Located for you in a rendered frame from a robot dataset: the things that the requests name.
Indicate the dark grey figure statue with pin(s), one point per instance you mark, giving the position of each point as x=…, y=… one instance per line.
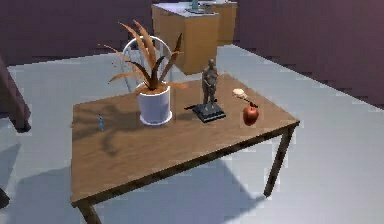
x=209, y=90

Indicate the black pen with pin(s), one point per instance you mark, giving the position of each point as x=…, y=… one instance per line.
x=190, y=107

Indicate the small blue bottle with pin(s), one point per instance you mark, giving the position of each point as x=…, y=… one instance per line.
x=100, y=123

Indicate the white metal chair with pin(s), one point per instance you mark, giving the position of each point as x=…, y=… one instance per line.
x=133, y=55

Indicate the brown plant in white pot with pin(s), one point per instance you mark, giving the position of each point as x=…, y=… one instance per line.
x=155, y=106

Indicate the brown wooden table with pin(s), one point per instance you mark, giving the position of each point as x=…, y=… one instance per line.
x=140, y=156

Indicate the red apple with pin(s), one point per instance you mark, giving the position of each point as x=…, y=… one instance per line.
x=250, y=115

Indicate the tan wooden counter cabinet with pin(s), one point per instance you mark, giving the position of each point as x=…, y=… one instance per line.
x=196, y=36

